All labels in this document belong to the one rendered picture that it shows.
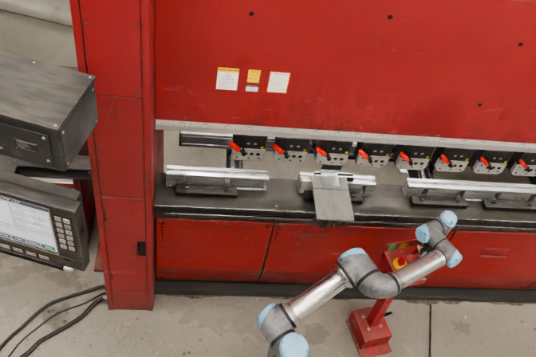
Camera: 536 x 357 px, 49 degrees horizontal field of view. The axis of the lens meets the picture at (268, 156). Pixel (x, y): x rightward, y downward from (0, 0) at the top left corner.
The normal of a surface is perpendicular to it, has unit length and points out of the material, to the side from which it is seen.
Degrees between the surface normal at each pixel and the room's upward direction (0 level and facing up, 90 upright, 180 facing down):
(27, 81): 0
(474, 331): 0
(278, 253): 90
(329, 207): 0
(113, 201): 90
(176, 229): 90
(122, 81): 90
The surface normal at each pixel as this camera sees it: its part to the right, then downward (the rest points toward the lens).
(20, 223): -0.22, 0.70
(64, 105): 0.14, -0.66
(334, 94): 0.05, 0.74
